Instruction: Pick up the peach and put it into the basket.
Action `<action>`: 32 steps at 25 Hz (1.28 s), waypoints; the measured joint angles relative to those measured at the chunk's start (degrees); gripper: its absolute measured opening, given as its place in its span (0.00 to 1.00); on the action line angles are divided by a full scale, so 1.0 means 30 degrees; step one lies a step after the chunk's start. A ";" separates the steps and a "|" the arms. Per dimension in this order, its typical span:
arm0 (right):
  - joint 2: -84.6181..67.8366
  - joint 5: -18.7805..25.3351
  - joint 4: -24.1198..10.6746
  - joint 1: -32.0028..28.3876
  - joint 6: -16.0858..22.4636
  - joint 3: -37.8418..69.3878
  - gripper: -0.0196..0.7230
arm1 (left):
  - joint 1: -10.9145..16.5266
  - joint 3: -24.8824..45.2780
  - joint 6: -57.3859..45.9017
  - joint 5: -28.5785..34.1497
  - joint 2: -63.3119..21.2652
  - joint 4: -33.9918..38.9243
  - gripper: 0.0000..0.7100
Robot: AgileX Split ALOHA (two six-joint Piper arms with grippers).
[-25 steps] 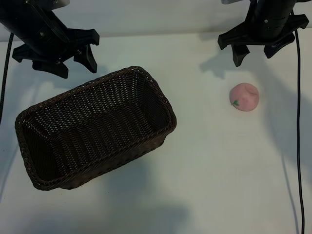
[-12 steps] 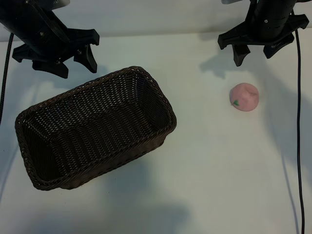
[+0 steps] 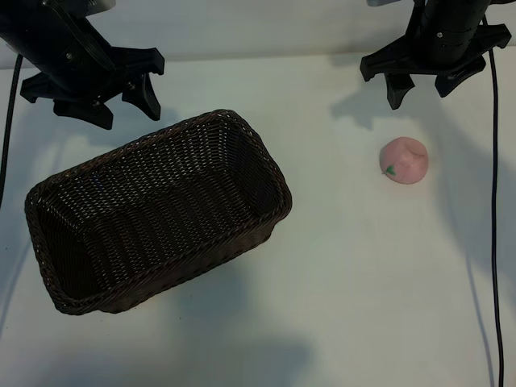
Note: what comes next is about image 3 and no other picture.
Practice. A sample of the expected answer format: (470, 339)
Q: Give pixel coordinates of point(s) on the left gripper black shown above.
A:
(60, 44)

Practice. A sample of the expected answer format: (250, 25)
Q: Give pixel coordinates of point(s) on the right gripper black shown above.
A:
(439, 44)

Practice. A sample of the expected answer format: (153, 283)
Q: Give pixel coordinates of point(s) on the pink toy peach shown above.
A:
(404, 161)

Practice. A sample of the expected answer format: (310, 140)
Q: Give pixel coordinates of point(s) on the dark brown wicker basket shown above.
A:
(161, 209)

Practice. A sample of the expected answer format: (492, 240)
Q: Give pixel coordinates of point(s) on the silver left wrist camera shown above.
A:
(101, 4)

